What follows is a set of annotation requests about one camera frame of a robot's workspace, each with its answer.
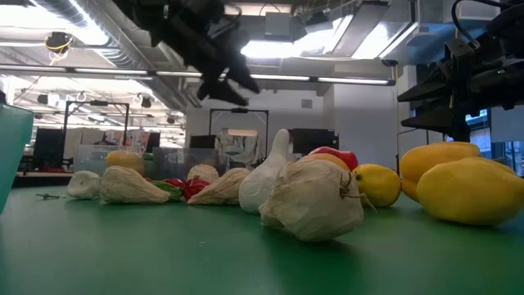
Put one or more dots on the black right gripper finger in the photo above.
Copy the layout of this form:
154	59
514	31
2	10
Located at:
434	121
434	90

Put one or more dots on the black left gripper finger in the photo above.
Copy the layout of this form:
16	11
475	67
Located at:
221	92
243	75

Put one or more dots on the orange-yellow bell pepper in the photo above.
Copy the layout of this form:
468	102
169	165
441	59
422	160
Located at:
434	162

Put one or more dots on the yellow bell pepper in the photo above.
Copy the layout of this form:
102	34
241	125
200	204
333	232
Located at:
471	192
125	162

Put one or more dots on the yellow lemon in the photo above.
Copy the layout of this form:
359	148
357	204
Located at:
378	185

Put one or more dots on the red bell pepper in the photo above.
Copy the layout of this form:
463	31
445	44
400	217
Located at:
344	157

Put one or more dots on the white long-necked garlic bulb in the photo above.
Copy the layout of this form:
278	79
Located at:
260	184

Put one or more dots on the red chili pepper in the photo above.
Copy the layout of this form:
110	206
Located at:
193	189

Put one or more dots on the red radish toy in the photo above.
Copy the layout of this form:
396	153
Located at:
175	182

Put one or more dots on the green bell pepper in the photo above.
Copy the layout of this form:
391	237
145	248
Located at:
148	166

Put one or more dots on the green chili pepper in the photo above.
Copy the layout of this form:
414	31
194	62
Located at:
168	190

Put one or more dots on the small white garlic bulb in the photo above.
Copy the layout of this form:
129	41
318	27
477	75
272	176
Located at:
84	185

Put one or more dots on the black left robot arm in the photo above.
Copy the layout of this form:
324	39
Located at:
139	16

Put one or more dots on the long ceiling light bar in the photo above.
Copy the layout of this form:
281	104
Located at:
278	77

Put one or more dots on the plastic-covered machine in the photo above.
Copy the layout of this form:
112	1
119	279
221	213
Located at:
241	149

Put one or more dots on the smoky grey plastic bin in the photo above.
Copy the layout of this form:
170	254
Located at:
172	162

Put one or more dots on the black monitor panel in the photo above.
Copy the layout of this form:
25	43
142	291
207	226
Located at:
315	141

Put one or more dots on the beige garlic bulb with roots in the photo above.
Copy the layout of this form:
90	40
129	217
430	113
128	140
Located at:
311	201

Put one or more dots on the clear plastic bin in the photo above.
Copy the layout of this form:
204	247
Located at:
88	160

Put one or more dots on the small dry stem piece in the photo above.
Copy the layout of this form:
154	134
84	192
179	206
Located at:
48	196

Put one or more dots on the teal plastic bin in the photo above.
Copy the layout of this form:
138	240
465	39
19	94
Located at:
12	155

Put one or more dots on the black gantry frame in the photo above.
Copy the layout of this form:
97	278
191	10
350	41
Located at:
98	103
239	110

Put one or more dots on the round silver ceiling duct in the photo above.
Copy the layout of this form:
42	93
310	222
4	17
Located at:
118	53

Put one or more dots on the rectangular silver ceiling duct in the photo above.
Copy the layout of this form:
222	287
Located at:
368	28

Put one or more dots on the black aluminium table frame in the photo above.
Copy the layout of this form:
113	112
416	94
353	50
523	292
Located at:
41	180

